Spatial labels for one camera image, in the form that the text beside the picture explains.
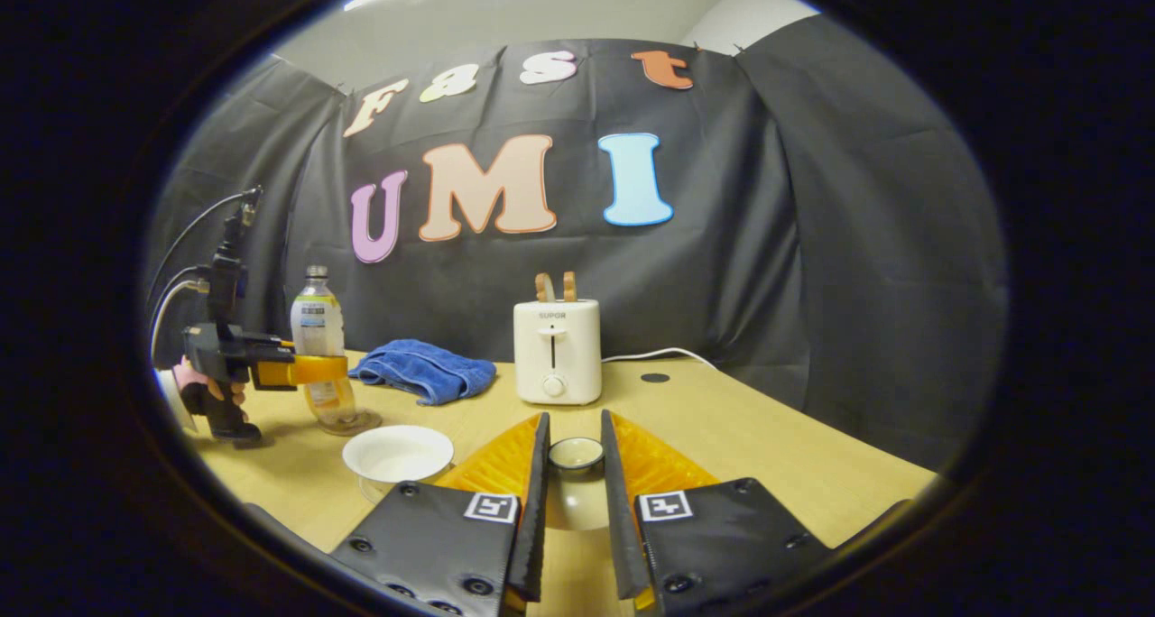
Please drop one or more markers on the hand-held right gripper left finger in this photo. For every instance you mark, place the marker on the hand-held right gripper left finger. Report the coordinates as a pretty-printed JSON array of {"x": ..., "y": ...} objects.
[{"x": 537, "y": 509}]

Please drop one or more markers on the white teacup lid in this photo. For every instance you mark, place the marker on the white teacup lid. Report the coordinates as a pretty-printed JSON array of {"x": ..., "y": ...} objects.
[{"x": 576, "y": 500}]

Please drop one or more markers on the clear water bottle orange label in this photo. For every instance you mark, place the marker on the clear water bottle orange label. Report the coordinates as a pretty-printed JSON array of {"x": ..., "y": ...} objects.
[{"x": 318, "y": 328}]

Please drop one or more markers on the white toaster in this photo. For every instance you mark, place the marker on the white toaster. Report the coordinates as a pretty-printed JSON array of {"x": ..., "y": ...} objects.
[{"x": 557, "y": 346}]

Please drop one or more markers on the white ceramic teacup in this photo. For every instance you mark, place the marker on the white ceramic teacup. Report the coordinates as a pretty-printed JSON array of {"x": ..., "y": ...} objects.
[{"x": 397, "y": 455}]

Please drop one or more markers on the blue towel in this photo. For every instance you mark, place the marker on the blue towel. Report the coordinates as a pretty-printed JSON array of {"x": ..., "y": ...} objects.
[{"x": 424, "y": 369}]

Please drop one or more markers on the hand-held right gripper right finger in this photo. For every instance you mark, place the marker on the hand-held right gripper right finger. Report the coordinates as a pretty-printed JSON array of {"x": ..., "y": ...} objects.
[{"x": 616, "y": 509}]

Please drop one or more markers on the toast bread slice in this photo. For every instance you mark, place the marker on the toast bread slice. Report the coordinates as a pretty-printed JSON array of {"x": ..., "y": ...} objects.
[
  {"x": 569, "y": 286},
  {"x": 544, "y": 288}
]

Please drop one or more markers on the black backdrop cloth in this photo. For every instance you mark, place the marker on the black backdrop cloth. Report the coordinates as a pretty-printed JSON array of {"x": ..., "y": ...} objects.
[{"x": 812, "y": 238}]

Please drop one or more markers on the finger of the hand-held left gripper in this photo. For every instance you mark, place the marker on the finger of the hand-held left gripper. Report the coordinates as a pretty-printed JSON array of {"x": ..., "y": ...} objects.
[{"x": 302, "y": 371}]

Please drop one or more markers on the round cork coaster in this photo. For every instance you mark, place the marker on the round cork coaster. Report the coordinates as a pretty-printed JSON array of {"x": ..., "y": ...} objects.
[{"x": 365, "y": 421}]

